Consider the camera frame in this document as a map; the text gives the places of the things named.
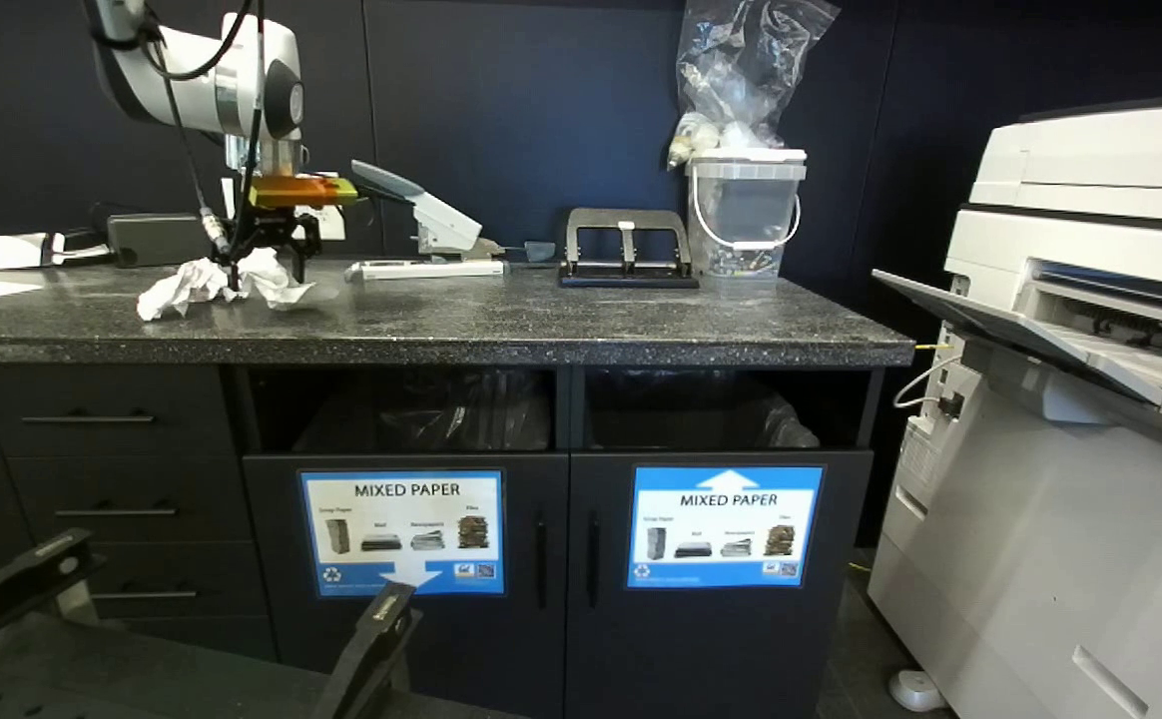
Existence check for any yellow cable tag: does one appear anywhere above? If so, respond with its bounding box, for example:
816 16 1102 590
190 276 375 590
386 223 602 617
249 172 362 216

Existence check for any black base cabinet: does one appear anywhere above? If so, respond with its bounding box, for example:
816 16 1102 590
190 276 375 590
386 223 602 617
0 354 893 719

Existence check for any dark platform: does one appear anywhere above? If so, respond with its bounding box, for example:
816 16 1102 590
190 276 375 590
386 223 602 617
0 617 345 719

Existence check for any clear plastic bag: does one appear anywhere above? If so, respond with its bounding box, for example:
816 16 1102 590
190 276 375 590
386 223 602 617
663 0 844 172

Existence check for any black box device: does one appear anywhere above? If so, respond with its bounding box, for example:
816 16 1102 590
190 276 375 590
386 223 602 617
103 211 210 269

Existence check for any white printer cable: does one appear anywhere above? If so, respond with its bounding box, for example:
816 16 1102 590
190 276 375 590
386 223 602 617
887 336 945 417

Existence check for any long black robot cable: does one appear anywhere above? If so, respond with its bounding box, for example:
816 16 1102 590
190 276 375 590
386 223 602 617
83 0 277 263

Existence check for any white printer caster wheel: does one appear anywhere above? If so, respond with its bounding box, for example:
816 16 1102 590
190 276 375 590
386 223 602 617
883 669 949 717

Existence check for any black angled bar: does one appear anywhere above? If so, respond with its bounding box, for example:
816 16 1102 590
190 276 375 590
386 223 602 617
317 581 418 719

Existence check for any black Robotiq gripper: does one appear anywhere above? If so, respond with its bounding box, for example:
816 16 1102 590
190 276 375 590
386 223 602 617
218 209 327 287

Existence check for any white handheld device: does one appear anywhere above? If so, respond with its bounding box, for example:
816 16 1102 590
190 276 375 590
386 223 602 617
345 255 511 285

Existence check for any silver drawer handle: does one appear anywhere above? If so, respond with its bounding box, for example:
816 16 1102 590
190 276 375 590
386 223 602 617
13 413 158 433
49 502 182 525
88 587 198 606

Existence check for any white office printer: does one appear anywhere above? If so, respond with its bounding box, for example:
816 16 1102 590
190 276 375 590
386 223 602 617
865 96 1162 719

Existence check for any wide white wall outlet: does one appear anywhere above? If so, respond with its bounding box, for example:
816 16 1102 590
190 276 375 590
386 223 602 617
297 205 350 247

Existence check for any clear plastic container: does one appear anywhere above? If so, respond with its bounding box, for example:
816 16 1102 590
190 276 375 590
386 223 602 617
682 149 812 285

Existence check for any blue mixed paper label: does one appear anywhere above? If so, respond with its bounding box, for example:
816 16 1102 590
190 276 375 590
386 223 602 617
624 461 827 595
297 465 511 603

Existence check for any black frame holder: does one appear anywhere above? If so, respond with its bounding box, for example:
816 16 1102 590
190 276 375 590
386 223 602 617
556 205 704 293

